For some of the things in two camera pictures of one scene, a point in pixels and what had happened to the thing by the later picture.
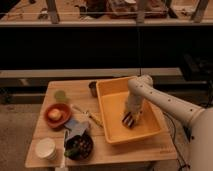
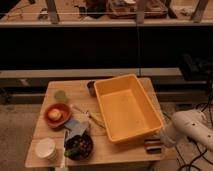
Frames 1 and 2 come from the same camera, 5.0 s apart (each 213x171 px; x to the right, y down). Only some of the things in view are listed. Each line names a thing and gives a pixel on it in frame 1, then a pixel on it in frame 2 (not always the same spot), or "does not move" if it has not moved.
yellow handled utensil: x=89 y=115 does not move
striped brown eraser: x=128 y=120 → x=153 y=145
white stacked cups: x=46 y=148 does not move
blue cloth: x=77 y=127 does not move
